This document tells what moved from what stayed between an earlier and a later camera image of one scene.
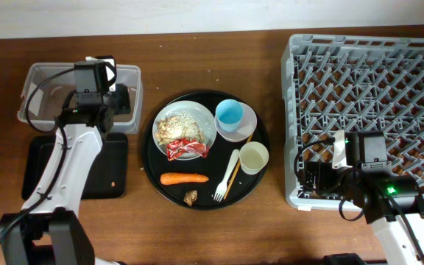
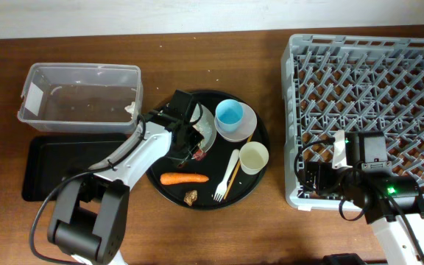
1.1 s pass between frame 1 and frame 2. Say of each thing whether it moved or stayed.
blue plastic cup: stayed
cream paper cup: stayed
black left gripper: moved
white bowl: stayed
